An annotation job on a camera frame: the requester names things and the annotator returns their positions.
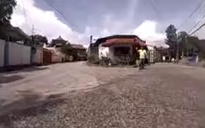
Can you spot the low bushes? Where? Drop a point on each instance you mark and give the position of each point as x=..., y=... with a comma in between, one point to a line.
x=105, y=60

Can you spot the utility pole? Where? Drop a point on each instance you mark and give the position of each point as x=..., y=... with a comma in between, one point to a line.
x=91, y=41

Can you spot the building with red roof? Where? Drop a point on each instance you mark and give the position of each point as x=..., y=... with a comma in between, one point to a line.
x=121, y=46

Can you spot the grey concrete road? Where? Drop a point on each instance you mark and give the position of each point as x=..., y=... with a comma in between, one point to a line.
x=100, y=96

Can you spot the person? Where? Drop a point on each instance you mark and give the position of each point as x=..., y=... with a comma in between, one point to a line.
x=142, y=55

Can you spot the house with brown gate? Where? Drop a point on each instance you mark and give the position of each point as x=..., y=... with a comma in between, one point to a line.
x=58, y=50

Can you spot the slender distant tree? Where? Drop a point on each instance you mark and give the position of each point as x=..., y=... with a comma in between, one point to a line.
x=171, y=38

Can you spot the house with dark roof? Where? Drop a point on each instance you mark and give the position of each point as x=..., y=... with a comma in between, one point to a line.
x=10, y=31

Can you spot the large dark green tree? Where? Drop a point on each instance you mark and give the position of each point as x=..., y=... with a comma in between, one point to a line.
x=1, y=8

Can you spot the white boundary wall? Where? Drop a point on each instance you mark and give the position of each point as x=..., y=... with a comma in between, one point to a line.
x=18, y=53

